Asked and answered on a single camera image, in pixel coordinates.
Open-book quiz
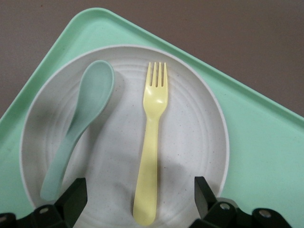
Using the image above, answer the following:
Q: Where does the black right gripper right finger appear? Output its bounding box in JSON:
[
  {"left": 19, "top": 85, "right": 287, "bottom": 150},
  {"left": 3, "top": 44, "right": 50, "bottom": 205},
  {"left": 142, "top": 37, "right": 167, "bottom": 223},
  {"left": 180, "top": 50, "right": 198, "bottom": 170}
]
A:
[{"left": 191, "top": 176, "right": 293, "bottom": 228}]

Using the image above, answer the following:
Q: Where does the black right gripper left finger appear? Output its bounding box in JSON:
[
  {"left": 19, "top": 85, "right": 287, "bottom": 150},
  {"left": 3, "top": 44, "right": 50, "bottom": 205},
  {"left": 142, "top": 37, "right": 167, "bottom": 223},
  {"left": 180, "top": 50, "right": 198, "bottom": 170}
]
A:
[{"left": 0, "top": 177, "right": 88, "bottom": 228}]

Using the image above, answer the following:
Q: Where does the white speckled round plate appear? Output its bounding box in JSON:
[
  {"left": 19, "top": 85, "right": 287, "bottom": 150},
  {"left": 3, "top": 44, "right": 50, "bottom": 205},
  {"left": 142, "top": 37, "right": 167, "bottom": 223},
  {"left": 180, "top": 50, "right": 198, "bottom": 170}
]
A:
[{"left": 20, "top": 44, "right": 230, "bottom": 228}]

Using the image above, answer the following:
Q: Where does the yellow plastic fork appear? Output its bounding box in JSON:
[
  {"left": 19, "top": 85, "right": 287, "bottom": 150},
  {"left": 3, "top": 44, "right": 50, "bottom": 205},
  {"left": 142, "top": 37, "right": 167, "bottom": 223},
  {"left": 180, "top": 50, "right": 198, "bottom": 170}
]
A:
[{"left": 133, "top": 62, "right": 169, "bottom": 226}]

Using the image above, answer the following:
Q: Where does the mint green rectangular tray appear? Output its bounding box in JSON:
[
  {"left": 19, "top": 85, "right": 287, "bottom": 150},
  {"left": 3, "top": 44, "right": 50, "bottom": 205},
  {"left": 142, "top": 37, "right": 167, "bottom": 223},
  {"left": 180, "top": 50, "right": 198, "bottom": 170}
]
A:
[{"left": 0, "top": 8, "right": 304, "bottom": 228}]

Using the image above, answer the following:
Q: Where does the teal plastic spoon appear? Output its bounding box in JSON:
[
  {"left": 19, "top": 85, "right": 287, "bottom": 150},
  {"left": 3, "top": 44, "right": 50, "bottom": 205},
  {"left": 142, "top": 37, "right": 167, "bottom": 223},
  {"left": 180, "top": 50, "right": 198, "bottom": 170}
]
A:
[{"left": 40, "top": 60, "right": 115, "bottom": 200}]

